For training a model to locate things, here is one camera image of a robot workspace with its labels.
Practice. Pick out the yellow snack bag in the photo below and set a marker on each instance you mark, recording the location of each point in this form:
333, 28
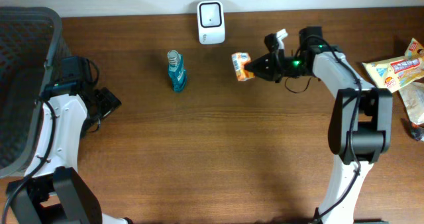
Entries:
396, 73

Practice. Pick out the white barcode scanner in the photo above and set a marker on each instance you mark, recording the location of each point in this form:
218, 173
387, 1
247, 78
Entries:
211, 22

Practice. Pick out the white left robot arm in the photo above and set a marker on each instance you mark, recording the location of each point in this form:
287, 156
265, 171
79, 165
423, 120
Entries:
51, 190

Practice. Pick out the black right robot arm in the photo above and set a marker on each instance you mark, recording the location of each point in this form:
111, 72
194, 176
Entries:
361, 121

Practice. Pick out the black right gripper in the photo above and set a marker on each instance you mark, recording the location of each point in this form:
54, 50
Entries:
275, 65

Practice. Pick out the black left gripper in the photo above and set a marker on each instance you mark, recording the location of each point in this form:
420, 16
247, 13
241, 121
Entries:
106, 101

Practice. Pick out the grey plastic lattice basket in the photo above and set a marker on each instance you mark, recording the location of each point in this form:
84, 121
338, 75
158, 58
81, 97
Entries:
32, 47

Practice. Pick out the silver triangular snack packet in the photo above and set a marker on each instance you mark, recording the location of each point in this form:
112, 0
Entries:
416, 131

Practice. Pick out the teal mouthwash bottle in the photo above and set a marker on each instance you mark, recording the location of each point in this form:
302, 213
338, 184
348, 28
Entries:
176, 70

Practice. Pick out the orange white small box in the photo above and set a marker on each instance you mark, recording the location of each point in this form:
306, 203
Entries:
240, 60

